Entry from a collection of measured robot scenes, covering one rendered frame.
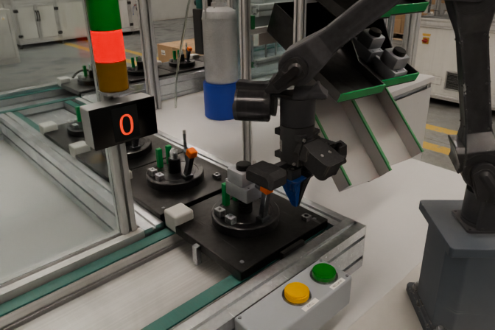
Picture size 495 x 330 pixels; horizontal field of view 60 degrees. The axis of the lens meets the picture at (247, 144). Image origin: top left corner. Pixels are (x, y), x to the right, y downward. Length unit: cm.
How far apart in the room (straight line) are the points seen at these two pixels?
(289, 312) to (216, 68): 120
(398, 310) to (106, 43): 70
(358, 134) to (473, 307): 46
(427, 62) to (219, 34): 366
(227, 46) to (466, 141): 118
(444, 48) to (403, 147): 388
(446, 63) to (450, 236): 434
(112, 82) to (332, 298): 51
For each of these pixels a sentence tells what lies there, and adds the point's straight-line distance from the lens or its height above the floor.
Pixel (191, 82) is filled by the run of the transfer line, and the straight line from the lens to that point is 219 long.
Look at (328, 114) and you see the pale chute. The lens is 106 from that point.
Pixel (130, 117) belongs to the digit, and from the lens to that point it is 78.
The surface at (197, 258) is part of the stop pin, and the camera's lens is 85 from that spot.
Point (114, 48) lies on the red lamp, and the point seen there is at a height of 133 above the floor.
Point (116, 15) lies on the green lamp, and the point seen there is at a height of 138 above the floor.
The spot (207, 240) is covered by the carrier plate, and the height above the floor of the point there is 97.
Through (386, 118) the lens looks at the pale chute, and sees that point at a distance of 119.
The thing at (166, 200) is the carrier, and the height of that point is 97.
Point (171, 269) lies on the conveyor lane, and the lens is 88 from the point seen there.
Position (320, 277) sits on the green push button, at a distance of 77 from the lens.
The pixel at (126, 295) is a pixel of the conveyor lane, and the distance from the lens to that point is 84.
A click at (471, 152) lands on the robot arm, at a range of 71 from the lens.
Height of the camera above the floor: 145
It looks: 23 degrees down
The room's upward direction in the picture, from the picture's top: 1 degrees counter-clockwise
